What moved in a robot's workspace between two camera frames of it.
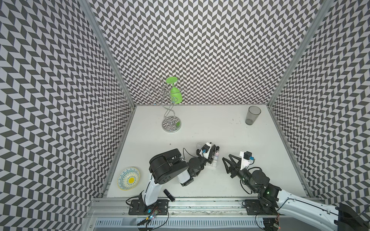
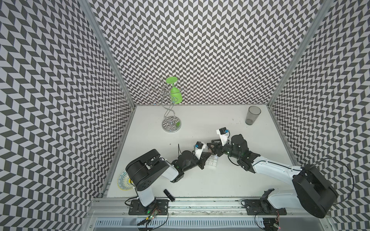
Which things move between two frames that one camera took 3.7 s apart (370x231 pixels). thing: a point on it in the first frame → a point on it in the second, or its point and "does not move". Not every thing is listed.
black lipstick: x=169 y=195 does not move
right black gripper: x=231 y=168 → x=215 y=144
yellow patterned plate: x=128 y=178 does not move
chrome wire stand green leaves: x=170 y=96 does not move
